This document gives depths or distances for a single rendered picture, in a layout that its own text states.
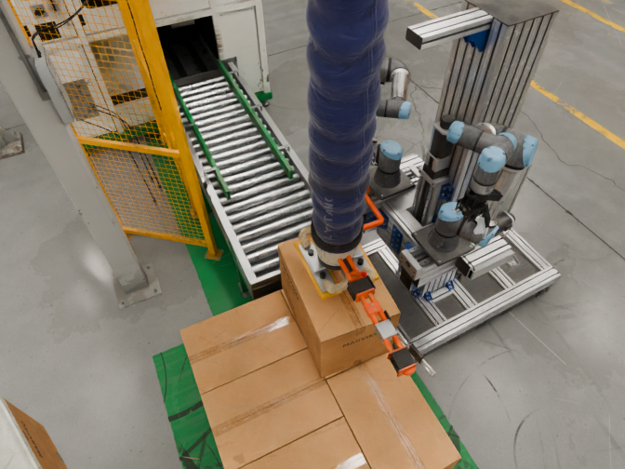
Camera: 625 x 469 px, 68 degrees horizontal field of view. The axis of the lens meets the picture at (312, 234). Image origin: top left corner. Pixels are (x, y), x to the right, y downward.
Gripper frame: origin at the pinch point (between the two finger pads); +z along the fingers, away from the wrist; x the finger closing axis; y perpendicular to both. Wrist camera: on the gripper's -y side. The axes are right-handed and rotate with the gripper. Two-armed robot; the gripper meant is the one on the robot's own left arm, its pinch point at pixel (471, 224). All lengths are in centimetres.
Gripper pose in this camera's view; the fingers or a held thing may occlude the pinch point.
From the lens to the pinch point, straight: 181.9
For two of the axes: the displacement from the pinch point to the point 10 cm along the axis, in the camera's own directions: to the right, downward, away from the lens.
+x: 4.7, 6.8, -5.7
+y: -8.8, 3.7, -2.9
